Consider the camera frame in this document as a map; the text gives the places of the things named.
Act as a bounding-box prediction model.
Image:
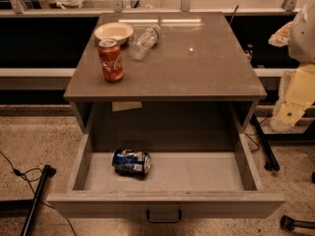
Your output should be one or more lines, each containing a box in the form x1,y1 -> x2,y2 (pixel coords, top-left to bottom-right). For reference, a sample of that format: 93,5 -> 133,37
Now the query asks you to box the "black leg right floor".
250,114 -> 280,171

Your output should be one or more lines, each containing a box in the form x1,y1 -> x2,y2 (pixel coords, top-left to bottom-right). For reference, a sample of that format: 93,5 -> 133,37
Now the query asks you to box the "black pole left floor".
20,164 -> 56,236

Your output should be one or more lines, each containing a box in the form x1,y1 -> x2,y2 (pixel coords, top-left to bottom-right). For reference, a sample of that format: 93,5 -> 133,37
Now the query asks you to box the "black drawer handle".
146,209 -> 182,224

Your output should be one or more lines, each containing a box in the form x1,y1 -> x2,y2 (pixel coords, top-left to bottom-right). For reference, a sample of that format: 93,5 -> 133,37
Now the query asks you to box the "blue pepsi can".
111,148 -> 152,175

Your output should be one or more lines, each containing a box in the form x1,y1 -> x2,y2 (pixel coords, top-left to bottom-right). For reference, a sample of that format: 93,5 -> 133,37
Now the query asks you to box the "black caster wheel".
281,215 -> 315,231

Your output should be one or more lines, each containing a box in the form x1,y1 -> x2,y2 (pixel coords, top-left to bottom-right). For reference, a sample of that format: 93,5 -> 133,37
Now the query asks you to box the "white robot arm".
269,0 -> 315,131

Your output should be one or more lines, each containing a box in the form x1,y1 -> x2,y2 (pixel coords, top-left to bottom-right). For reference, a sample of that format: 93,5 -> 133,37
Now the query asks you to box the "metal railing shelf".
0,0 -> 308,17

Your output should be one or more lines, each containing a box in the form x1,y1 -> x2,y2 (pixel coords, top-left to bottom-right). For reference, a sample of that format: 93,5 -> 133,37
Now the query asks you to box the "open grey top drawer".
46,101 -> 286,220

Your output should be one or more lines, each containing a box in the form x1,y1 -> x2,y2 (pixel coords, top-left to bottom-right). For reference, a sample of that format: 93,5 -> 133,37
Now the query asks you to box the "red coca-cola can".
98,38 -> 123,83

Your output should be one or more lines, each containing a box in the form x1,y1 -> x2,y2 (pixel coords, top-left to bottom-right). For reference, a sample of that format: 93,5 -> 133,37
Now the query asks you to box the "clear plastic water bottle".
129,25 -> 160,60

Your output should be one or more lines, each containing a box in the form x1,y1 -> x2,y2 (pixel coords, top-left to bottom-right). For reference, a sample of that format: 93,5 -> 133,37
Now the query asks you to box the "black cable on floor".
0,150 -> 78,236

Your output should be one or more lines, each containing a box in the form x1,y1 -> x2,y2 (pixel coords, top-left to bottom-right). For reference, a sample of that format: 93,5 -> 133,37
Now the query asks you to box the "grey cabinet counter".
64,12 -> 266,127

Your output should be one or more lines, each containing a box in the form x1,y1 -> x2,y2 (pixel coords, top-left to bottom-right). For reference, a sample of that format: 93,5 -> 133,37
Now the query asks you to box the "paper label under counter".
112,101 -> 142,111

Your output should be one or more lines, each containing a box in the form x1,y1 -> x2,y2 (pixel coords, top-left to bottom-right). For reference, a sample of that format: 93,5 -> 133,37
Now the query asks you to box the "white bowl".
94,23 -> 134,45

